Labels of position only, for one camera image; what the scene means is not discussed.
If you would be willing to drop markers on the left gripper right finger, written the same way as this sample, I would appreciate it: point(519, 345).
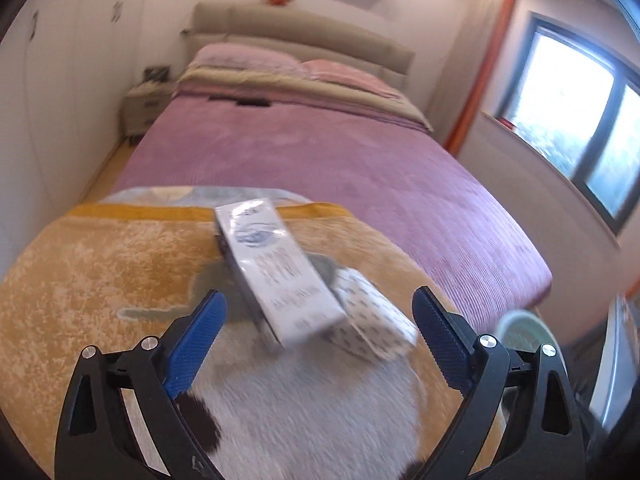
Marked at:
point(543, 436)

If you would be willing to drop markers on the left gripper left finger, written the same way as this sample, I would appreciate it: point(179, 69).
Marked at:
point(95, 438)

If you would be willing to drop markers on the white dotted small box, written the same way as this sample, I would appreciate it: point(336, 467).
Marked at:
point(374, 329)

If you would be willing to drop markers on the green plastic laundry basket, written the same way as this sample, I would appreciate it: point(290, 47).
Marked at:
point(523, 331)

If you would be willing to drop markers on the panda pattern round rug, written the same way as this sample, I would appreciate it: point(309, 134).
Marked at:
point(109, 275)

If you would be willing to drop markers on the grey bedside table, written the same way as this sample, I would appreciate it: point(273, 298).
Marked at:
point(143, 104)

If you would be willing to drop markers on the bed with purple cover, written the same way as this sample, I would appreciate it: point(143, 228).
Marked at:
point(396, 179)

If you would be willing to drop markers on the dark framed window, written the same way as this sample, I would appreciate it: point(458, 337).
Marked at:
point(577, 105)

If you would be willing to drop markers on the folded beige blanket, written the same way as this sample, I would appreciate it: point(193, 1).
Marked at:
point(209, 81)

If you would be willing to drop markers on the white built-in wardrobe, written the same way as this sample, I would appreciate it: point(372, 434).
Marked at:
point(65, 66)

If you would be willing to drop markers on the left pink pillow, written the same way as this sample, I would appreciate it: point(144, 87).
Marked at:
point(243, 57)

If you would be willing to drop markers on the pink pillow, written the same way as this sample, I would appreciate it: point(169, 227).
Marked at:
point(243, 57)
point(350, 77)

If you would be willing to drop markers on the right pink pillow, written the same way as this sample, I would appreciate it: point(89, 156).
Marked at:
point(350, 77)

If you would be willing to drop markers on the beige orange curtain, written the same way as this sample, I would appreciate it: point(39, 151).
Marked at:
point(467, 72)

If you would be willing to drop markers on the beige padded headboard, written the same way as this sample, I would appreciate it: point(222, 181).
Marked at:
point(302, 34)

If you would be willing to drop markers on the small picture frame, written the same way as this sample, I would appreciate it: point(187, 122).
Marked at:
point(156, 73)

